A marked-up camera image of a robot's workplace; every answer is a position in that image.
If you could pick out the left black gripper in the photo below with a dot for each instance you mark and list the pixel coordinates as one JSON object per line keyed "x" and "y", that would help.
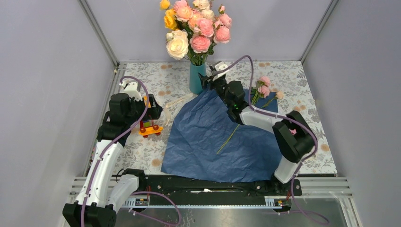
{"x": 153, "y": 112}

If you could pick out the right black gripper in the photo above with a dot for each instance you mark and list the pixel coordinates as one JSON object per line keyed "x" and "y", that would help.
{"x": 205, "y": 82}

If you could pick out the pink flowers bunch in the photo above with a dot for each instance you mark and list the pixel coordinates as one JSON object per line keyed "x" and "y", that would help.
{"x": 261, "y": 90}

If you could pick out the large pink rose stem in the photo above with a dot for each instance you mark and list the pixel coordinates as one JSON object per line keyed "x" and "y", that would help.
{"x": 201, "y": 41}

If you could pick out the blue wrapping paper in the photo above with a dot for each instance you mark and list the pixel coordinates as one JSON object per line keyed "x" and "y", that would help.
{"x": 205, "y": 144}

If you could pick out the pink rose flower stem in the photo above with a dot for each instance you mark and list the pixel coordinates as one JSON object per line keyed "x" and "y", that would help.
{"x": 221, "y": 36}

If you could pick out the peach pink flower stem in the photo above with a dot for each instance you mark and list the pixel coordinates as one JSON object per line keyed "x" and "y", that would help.
{"x": 186, "y": 19}

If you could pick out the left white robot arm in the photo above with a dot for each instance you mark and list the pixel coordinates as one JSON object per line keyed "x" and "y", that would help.
{"x": 95, "y": 205}

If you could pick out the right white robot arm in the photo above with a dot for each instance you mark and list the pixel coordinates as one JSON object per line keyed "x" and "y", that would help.
{"x": 293, "y": 135}

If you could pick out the teal ceramic vase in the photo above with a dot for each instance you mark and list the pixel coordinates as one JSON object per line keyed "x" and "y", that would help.
{"x": 194, "y": 79}

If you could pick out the flower bouquet in vase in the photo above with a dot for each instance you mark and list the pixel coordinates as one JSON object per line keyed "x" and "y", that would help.
{"x": 177, "y": 45}

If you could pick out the yellow red toy block car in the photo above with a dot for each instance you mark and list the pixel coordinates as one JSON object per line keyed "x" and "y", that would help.
{"x": 147, "y": 125}

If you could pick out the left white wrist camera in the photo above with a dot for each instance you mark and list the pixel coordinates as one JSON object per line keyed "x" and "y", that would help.
{"x": 131, "y": 89}

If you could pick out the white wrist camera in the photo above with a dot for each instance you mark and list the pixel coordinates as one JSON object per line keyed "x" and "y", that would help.
{"x": 219, "y": 70}
{"x": 131, "y": 89}

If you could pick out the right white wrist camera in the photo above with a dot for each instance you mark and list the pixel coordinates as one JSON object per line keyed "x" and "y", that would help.
{"x": 219, "y": 70}

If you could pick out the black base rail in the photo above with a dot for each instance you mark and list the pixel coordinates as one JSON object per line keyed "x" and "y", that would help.
{"x": 165, "y": 190}

